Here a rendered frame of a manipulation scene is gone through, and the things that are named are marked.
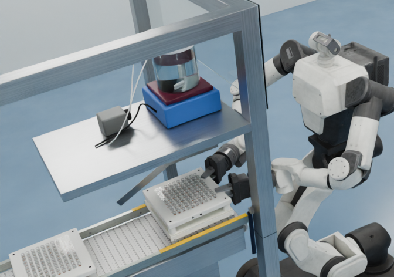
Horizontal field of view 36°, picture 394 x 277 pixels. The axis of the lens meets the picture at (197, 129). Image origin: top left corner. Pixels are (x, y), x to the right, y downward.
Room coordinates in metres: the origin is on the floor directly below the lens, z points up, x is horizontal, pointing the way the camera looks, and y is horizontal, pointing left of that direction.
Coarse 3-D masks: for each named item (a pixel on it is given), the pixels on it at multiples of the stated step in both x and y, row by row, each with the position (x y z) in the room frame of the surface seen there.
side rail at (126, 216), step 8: (144, 208) 1.81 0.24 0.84; (120, 216) 1.78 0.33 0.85; (128, 216) 1.79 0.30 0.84; (136, 216) 1.80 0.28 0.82; (96, 224) 1.75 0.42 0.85; (104, 224) 1.75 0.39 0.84; (112, 224) 1.76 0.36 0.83; (80, 232) 1.72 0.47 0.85; (88, 232) 1.73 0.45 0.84; (96, 232) 1.74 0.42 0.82; (0, 264) 1.61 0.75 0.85; (8, 264) 1.62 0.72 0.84
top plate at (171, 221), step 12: (168, 180) 1.84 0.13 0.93; (180, 180) 1.83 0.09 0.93; (204, 180) 1.81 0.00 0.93; (144, 192) 1.79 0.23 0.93; (156, 204) 1.71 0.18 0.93; (204, 204) 1.67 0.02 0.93; (216, 204) 1.65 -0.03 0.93; (168, 216) 1.63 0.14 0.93; (180, 216) 1.62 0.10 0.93; (192, 216) 1.62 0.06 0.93; (168, 228) 1.59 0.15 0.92
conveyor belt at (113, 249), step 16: (128, 224) 1.77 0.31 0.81; (144, 224) 1.75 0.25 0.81; (96, 240) 1.71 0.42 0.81; (112, 240) 1.69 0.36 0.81; (128, 240) 1.68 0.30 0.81; (144, 240) 1.67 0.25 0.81; (160, 240) 1.65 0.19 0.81; (176, 240) 1.64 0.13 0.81; (96, 256) 1.62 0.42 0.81; (112, 256) 1.61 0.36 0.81; (128, 256) 1.59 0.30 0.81; (144, 256) 1.58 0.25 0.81; (96, 272) 1.54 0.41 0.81
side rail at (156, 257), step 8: (232, 224) 1.65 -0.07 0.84; (240, 224) 1.66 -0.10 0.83; (216, 232) 1.62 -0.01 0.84; (224, 232) 1.63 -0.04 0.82; (192, 240) 1.59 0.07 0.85; (200, 240) 1.60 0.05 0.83; (176, 248) 1.56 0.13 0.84; (184, 248) 1.57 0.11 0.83; (152, 256) 1.53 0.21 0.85; (160, 256) 1.54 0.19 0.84; (168, 256) 1.55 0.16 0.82; (128, 264) 1.51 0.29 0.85; (136, 264) 1.51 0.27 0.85; (144, 264) 1.52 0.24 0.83; (152, 264) 1.53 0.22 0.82; (112, 272) 1.49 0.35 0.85; (120, 272) 1.49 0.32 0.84; (128, 272) 1.50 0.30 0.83
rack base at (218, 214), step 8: (152, 208) 1.75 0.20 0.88; (208, 216) 1.66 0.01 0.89; (216, 216) 1.65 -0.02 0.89; (224, 216) 1.66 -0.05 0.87; (160, 224) 1.67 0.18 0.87; (184, 224) 1.63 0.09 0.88; (192, 224) 1.63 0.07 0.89; (200, 224) 1.62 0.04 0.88; (208, 224) 1.64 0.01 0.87; (168, 232) 1.60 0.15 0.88; (176, 232) 1.60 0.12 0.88; (184, 232) 1.60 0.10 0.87
